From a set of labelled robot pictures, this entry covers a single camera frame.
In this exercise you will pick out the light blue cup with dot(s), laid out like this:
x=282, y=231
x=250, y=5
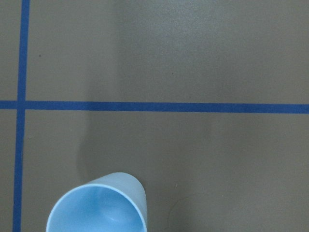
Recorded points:
x=112, y=203

